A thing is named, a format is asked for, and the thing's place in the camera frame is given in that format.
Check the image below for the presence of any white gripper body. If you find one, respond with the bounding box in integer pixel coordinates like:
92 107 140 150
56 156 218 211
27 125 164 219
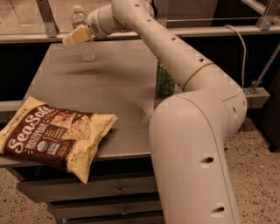
87 4 128 38

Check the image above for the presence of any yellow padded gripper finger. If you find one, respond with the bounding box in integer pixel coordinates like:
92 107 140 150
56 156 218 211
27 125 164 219
62 25 92 46

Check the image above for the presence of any clear plastic water bottle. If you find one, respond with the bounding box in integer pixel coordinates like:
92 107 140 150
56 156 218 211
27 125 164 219
71 5 95 62

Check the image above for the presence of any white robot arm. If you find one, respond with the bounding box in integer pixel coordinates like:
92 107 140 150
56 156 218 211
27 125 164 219
63 0 247 224

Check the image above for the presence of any brown sea salt chip bag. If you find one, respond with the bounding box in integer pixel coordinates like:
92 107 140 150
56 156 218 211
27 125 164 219
0 97 117 184

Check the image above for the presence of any grey drawer cabinet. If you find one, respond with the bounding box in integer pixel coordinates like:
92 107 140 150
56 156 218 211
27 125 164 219
0 38 228 224

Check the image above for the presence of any green soda can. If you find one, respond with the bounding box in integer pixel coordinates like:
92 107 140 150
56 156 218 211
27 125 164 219
156 62 175 96

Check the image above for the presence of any white cable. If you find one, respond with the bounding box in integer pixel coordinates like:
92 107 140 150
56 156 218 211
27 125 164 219
223 24 248 90

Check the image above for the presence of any metal window rail frame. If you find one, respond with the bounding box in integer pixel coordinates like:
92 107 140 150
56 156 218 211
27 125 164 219
0 0 280 43

